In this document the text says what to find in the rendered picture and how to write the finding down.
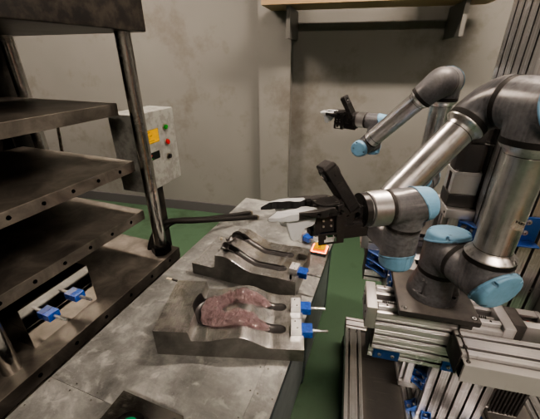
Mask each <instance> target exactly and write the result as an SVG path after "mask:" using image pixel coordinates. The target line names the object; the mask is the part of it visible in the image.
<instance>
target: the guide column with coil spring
mask: <svg viewBox="0 0 540 419"><path fill-rule="evenodd" d="M21 368H22V363H21V361H20V359H19V357H18V355H17V353H16V351H15V349H14V347H13V345H12V344H11V342H10V340H9V338H8V336H7V334H6V332H5V330H4V328H3V326H2V324H1V322H0V373H1V374H2V376H4V377H10V376H11V375H13V374H15V373H17V372H18V371H19V370H20V369H21Z"/></svg>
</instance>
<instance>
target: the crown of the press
mask: <svg viewBox="0 0 540 419"><path fill-rule="evenodd" d="M114 31H127V32H145V20H144V14H143V8H142V3H141V0H0V35H13V36H14V37H15V36H42V35H69V34H97V33H114Z"/></svg>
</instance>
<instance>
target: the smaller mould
mask: <svg viewBox="0 0 540 419"><path fill-rule="evenodd" d="M128 411H138V412H141V413H142V414H143V415H144V417H145V419H184V417H183V416H181V415H180V414H178V413H175V412H172V411H170V410H168V409H166V408H163V407H161V406H158V405H156V404H154V403H152V402H149V401H146V400H145V399H143V398H140V397H137V396H136V395H133V394H131V393H129V392H126V391H123V392H122V393H121V394H120V395H119V396H118V397H117V399H116V400H115V401H114V402H113V404H112V405H111V406H110V407H109V409H108V410H107V411H106V413H105V414H104V415H103V416H102V417H101V419H117V418H118V417H119V416H120V415H122V414H123V413H125V412H128Z"/></svg>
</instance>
